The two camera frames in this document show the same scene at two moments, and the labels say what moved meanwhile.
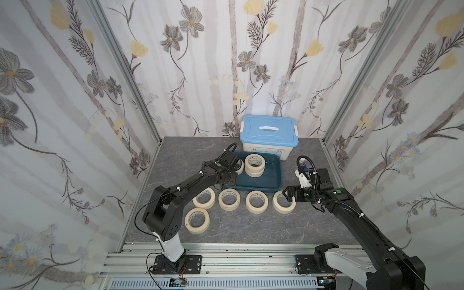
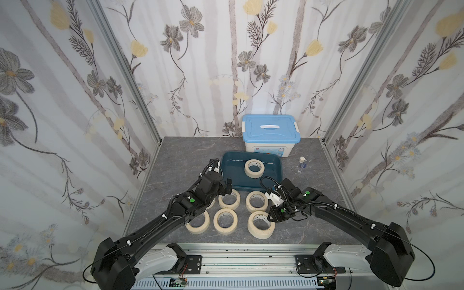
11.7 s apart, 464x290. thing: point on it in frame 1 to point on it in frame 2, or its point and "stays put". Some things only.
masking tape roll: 240,171 to 225,221
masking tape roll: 200,229 stays put
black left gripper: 234,174 to 222,185
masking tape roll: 229,199 stays put
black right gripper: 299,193 to 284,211
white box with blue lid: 269,133 stays put
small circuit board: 180,282 stays put
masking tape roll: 254,165 to 260,226
